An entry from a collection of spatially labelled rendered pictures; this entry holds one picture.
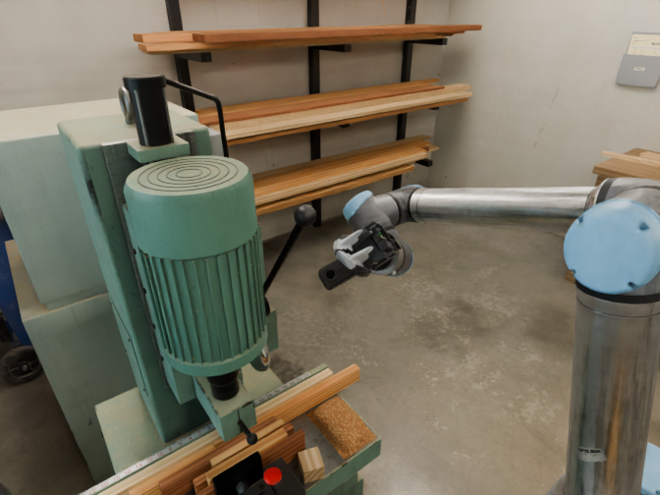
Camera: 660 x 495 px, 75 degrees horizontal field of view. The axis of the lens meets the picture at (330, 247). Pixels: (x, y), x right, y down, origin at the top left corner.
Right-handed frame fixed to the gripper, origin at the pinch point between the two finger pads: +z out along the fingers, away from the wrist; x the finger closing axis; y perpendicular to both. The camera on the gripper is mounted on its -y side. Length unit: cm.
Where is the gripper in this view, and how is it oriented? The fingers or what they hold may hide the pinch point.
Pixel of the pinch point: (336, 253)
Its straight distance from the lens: 75.2
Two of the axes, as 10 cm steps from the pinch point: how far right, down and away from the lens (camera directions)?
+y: 7.8, -5.6, -2.8
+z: -3.9, -0.8, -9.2
